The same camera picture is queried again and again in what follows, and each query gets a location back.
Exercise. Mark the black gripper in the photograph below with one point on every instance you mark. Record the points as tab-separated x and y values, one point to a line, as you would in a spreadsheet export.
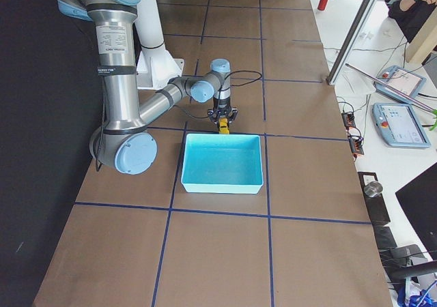
222	110

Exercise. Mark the yellow beetle toy car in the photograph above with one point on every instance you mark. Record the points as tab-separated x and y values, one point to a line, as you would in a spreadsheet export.
222	122

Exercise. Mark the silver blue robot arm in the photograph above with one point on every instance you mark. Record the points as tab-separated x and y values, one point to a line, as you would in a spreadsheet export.
123	142

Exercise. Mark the turquoise plastic bin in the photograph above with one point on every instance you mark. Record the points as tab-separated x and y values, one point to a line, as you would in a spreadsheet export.
222	163

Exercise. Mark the black orange power strip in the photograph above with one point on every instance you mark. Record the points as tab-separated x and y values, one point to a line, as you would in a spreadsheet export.
356	145
348	120

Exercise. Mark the silver metal cup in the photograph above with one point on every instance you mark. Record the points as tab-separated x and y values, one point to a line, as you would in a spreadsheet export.
373	189

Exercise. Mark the near blue teach pendant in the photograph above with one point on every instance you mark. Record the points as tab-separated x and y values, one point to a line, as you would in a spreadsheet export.
399	126

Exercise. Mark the blue teach pendant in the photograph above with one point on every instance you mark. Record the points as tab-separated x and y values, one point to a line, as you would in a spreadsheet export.
402	80
399	126

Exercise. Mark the far blue teach pendant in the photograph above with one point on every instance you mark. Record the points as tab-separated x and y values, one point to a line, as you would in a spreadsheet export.
402	80

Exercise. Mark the silver metal rod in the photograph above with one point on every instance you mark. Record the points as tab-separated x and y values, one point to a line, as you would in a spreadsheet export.
395	91

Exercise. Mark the black monitor corner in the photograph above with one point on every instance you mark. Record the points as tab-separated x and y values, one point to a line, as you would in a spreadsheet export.
418	201

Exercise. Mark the seated person in black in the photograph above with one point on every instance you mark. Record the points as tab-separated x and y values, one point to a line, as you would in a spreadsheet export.
411	15

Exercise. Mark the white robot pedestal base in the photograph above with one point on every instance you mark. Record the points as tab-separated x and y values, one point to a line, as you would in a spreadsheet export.
155	66

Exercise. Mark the aluminium frame post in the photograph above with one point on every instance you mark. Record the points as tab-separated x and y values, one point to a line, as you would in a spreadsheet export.
360	19

